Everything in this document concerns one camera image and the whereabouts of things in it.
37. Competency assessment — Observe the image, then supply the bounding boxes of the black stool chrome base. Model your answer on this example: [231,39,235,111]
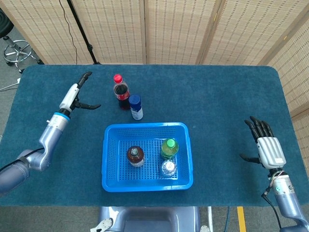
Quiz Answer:
[0,8,44,74]

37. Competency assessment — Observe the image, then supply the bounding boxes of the blue plastic basket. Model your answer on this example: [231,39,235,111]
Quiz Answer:
[101,122,194,193]

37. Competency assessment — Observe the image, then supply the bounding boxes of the thin black hanging cable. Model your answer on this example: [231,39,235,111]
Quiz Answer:
[58,0,78,65]

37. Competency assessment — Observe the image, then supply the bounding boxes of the cola bottle red cap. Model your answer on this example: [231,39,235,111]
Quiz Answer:
[112,74,131,111]

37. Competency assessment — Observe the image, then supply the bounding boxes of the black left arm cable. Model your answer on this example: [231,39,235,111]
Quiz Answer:
[0,147,44,172]

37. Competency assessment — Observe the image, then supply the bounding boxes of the white bottle blue cap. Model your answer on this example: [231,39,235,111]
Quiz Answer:
[128,94,144,121]

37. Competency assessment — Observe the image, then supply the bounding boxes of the dark blue table mat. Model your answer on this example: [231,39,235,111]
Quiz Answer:
[0,64,302,207]

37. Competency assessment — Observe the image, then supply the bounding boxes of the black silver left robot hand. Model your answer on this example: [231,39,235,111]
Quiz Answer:
[58,71,101,114]

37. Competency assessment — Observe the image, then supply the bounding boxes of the yellow floor tape strip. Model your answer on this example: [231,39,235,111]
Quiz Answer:
[237,206,247,232]

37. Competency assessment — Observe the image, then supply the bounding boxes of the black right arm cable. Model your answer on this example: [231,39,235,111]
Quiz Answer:
[262,186,283,230]

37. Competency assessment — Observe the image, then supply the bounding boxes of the bamboo folding screen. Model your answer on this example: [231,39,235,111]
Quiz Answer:
[0,0,309,160]

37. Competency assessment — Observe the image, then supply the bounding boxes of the green soda bottle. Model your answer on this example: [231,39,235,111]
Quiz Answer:
[161,138,180,160]

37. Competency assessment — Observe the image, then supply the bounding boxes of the blue-grey robot torso base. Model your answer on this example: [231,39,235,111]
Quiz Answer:
[90,206,211,232]

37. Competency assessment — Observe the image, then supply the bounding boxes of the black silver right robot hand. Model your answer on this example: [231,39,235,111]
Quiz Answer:
[239,116,287,174]

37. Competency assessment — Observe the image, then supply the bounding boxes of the black tripod stand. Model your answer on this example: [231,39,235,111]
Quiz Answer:
[67,0,101,65]

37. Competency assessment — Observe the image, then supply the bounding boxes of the white table leg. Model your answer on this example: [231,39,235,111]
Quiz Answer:
[207,206,214,232]

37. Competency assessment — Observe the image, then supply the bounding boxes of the blue floor cable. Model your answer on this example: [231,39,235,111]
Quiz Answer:
[224,206,230,232]

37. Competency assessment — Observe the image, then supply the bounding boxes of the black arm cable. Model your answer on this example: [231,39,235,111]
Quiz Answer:
[0,147,44,172]
[262,186,283,230]

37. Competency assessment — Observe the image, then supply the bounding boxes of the brown tea bottle black cap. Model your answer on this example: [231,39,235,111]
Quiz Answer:
[126,146,145,168]

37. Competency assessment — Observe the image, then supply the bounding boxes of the clear water bottle white cap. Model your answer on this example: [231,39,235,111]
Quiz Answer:
[160,159,179,178]

